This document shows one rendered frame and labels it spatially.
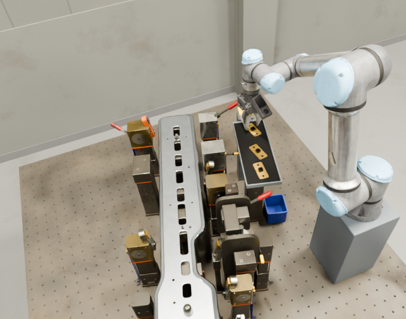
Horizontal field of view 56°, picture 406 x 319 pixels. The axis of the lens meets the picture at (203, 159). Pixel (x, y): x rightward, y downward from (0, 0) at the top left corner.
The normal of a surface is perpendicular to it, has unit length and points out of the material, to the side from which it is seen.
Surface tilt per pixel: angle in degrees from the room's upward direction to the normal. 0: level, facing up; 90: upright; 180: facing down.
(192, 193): 0
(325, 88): 83
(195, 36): 90
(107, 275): 0
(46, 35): 90
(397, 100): 0
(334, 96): 83
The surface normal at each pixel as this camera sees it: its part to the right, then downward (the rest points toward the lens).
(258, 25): 0.36, 0.67
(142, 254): 0.09, 0.73
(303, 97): -0.07, -0.68
